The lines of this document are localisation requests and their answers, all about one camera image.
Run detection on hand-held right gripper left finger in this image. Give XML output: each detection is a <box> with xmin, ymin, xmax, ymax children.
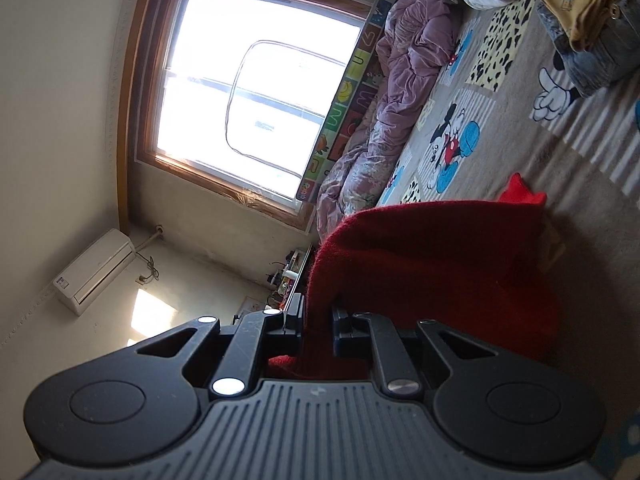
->
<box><xmin>131</xmin><ymin>293</ymin><xmax>305</xmax><ymax>401</ymax></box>

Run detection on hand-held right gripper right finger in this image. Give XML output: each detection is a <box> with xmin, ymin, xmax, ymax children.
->
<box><xmin>330</xmin><ymin>305</ymin><xmax>496</xmax><ymax>401</ymax></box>

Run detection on purple quilt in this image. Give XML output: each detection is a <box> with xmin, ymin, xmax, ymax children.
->
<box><xmin>315</xmin><ymin>0</ymin><xmax>466</xmax><ymax>241</ymax></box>

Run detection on colourful alphabet foam panel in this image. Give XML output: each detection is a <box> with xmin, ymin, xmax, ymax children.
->
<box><xmin>295</xmin><ymin>0</ymin><xmax>411</xmax><ymax>206</ymax></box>

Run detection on cartoon printed blanket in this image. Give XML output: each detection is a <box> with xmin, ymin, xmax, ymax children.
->
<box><xmin>370</xmin><ymin>0</ymin><xmax>640</xmax><ymax>480</ymax></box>

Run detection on folded blue jeans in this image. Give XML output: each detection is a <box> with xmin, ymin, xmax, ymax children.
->
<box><xmin>537</xmin><ymin>0</ymin><xmax>640</xmax><ymax>98</ymax></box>

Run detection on cluttered dark shelf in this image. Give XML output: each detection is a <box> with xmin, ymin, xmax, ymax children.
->
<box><xmin>265</xmin><ymin>244</ymin><xmax>318</xmax><ymax>311</ymax></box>

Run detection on folded yellow garment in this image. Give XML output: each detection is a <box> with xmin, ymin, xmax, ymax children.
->
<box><xmin>542</xmin><ymin>0</ymin><xmax>631</xmax><ymax>53</ymax></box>

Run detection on wooden framed window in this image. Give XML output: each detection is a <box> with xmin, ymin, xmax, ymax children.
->
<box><xmin>117</xmin><ymin>0</ymin><xmax>401</xmax><ymax>233</ymax></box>

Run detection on white air conditioner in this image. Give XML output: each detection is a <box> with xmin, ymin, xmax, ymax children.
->
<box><xmin>52</xmin><ymin>228</ymin><xmax>137</xmax><ymax>317</ymax></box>

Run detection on wall socket with cable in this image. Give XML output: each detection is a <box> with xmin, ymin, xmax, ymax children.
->
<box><xmin>135</xmin><ymin>254</ymin><xmax>162</xmax><ymax>287</ymax></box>

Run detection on red sweater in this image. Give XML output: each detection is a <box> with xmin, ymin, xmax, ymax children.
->
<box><xmin>267</xmin><ymin>172</ymin><xmax>561</xmax><ymax>382</ymax></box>

